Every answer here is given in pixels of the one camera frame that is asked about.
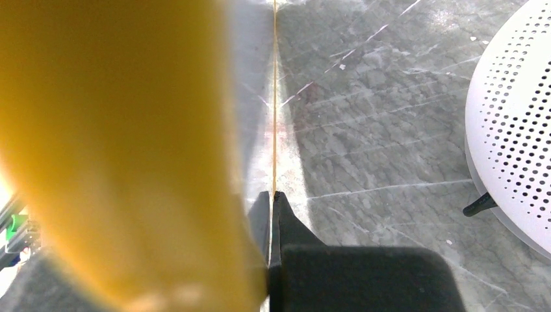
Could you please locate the white perforated disc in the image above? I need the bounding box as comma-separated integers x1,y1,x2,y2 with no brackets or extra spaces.
465,1,550,257

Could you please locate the yellow-framed whiteboard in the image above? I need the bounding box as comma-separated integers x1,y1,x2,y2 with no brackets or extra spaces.
1,1,266,311

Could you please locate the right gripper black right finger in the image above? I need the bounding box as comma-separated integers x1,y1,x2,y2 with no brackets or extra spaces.
271,191,324,267

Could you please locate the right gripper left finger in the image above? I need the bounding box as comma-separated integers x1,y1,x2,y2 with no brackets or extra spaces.
248,191,272,263

